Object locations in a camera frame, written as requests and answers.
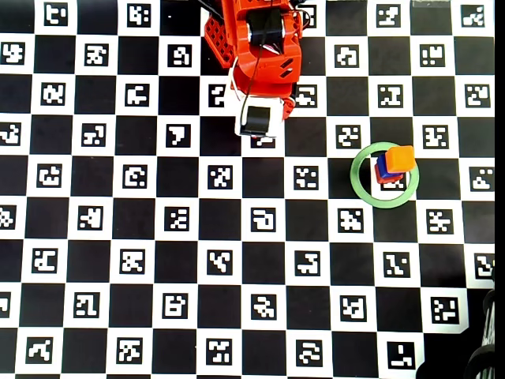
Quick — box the red cube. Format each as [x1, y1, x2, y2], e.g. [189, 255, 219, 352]
[373, 164, 406, 186]

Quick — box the thin black cable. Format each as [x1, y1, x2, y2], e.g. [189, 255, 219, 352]
[240, 0, 285, 129]

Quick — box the black white marker mat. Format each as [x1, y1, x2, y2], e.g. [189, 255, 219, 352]
[0, 0, 496, 379]

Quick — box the blue cube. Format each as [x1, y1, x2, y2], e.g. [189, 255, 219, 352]
[375, 152, 395, 178]

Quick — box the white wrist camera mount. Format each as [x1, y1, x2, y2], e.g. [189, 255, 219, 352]
[228, 69, 286, 139]

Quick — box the orange cube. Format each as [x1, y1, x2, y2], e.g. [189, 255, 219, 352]
[384, 144, 417, 174]

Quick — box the red robot base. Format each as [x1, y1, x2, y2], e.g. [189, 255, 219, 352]
[203, 0, 312, 66]

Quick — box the green ring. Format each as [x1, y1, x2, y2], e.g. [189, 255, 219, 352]
[349, 141, 421, 210]

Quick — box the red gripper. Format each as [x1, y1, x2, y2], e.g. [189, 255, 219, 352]
[230, 49, 303, 122]

